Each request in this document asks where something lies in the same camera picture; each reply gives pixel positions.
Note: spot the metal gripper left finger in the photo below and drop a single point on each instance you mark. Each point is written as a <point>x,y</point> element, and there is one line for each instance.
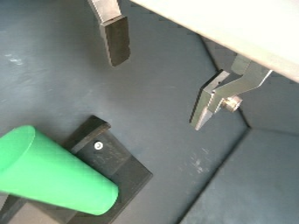
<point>113,30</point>

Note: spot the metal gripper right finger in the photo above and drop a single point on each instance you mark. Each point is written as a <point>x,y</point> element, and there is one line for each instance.
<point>219,96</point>

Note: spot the green oval rod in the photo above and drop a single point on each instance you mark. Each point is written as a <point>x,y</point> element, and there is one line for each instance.
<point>39,171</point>

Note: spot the black curved fixture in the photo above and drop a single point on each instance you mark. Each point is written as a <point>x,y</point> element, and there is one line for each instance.
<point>96,147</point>

